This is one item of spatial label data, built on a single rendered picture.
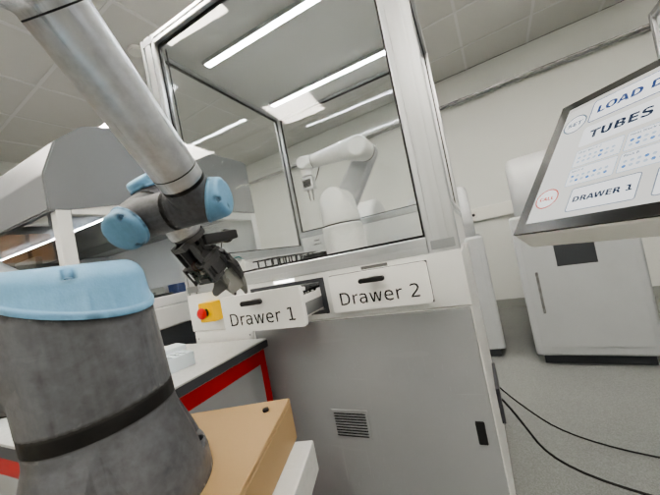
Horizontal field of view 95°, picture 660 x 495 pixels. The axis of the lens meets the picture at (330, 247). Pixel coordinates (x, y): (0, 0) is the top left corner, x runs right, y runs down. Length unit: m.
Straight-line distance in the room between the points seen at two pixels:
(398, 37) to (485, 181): 3.16
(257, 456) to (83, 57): 0.48
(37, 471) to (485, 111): 4.17
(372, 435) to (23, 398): 0.89
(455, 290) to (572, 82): 3.60
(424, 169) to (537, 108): 3.37
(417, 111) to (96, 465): 0.87
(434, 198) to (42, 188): 1.39
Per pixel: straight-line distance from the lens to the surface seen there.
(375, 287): 0.87
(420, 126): 0.89
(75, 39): 0.50
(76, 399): 0.32
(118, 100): 0.51
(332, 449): 1.16
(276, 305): 0.87
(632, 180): 0.60
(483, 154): 4.06
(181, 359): 0.99
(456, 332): 0.88
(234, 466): 0.38
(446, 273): 0.85
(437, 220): 0.84
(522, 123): 4.13
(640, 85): 0.75
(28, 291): 0.32
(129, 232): 0.63
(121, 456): 0.33
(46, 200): 1.56
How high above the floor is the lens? 0.99
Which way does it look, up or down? 1 degrees up
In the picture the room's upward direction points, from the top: 11 degrees counter-clockwise
